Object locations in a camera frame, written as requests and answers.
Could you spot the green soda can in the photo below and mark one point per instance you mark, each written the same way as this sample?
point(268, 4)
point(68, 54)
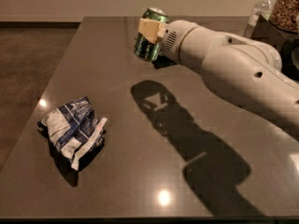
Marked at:
point(143, 48)

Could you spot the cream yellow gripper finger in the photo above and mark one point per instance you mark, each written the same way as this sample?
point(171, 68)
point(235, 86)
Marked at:
point(152, 30)

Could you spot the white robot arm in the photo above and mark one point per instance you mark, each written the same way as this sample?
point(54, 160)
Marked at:
point(241, 71)

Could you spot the blue white crumpled chip bag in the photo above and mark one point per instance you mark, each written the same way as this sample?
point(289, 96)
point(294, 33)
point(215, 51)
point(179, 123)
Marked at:
point(74, 130)

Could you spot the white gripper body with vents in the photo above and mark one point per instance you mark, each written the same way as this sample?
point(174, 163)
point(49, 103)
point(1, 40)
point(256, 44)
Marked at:
point(172, 37)

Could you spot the glass jar of nuts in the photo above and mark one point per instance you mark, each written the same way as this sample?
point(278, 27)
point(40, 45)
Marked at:
point(284, 15)

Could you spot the clear plastic bottle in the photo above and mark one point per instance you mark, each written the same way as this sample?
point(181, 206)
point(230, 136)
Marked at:
point(262, 7)

